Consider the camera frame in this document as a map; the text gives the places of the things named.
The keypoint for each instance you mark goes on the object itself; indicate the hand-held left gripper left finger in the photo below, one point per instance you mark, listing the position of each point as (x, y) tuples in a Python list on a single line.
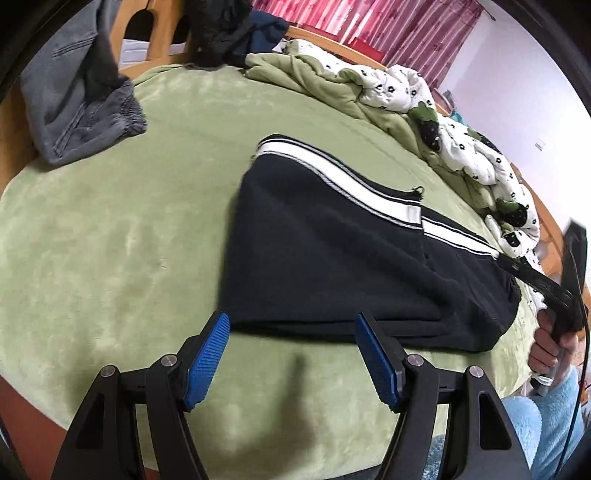
[(207, 360)]

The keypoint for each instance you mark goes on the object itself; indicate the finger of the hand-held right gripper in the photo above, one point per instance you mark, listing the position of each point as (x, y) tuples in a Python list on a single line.
[(535, 279)]

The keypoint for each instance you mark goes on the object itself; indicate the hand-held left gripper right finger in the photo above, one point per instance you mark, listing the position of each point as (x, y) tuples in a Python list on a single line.
[(376, 360)]

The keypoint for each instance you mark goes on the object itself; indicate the black pants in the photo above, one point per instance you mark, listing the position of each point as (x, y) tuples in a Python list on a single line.
[(323, 267)]

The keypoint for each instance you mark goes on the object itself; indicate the person's right hand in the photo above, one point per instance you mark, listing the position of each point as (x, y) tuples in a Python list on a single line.
[(542, 346)]

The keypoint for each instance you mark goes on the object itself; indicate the green fleece bed sheet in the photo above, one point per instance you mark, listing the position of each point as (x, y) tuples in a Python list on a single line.
[(115, 230)]

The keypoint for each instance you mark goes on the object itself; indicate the teal pillow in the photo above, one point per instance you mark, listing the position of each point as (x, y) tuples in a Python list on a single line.
[(458, 117)]

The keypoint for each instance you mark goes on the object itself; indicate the white floral quilt green lining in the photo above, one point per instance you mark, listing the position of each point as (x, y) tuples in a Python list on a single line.
[(397, 87)]

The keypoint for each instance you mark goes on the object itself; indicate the dark curtain rod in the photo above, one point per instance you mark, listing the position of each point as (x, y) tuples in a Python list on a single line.
[(490, 14)]

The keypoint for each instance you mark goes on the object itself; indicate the red floral curtain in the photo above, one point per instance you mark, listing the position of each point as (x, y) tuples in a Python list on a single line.
[(415, 37)]

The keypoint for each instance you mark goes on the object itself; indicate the red chair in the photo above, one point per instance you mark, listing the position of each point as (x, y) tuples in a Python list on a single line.
[(367, 47)]

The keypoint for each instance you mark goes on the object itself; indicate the grey jeans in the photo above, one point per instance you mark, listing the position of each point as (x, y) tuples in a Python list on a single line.
[(69, 106)]

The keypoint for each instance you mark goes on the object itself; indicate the black jacket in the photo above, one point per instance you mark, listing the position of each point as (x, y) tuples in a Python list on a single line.
[(217, 32)]

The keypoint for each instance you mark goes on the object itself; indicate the navy blue garment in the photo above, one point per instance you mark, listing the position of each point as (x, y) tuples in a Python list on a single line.
[(265, 34)]

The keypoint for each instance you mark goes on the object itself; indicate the wooden bed frame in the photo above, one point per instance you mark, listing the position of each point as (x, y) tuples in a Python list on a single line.
[(161, 27)]

